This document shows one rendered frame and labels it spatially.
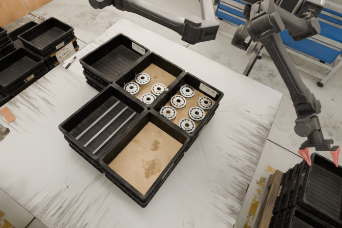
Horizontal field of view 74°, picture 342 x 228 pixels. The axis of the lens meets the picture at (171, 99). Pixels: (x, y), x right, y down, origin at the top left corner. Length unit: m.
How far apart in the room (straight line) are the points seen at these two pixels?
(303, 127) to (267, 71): 2.29
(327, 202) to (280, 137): 0.90
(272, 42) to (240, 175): 0.87
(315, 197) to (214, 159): 0.79
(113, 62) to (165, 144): 0.74
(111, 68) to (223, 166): 1.00
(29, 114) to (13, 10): 2.31
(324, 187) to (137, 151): 1.36
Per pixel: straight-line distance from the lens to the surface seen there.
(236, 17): 3.18
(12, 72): 2.54
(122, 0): 1.11
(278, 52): 0.93
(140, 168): 1.28
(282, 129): 2.75
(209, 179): 1.44
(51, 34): 2.63
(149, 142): 1.34
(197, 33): 0.97
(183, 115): 1.45
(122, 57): 1.76
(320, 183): 2.03
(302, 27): 1.18
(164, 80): 1.61
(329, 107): 3.29
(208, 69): 1.93
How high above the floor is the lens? 2.03
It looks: 53 degrees down
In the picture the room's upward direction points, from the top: 10 degrees clockwise
